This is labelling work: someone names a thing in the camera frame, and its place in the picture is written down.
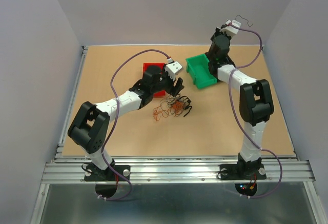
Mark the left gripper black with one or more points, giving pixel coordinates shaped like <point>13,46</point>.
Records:
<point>172,90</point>

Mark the green plastic bin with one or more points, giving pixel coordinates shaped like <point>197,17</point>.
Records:
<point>198,69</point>

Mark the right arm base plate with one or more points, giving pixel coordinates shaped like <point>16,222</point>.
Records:
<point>235,172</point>

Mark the red plastic bin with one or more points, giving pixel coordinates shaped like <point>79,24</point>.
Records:
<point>152,74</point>

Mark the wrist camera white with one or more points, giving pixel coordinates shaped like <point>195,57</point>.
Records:
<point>173,69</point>
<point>230,28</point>

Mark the aluminium rail frame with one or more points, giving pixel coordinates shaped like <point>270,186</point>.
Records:
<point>174,164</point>

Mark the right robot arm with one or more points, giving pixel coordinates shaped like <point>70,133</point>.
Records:
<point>255,104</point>

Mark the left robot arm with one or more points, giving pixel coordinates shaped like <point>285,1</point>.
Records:
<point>89,127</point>

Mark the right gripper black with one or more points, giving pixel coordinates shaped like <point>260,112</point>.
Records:
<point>218,32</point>

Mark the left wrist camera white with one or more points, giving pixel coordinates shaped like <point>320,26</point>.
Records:
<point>173,69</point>

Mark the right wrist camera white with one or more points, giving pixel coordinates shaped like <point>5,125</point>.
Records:
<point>230,28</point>

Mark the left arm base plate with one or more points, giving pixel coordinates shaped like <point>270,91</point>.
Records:
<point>94,174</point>

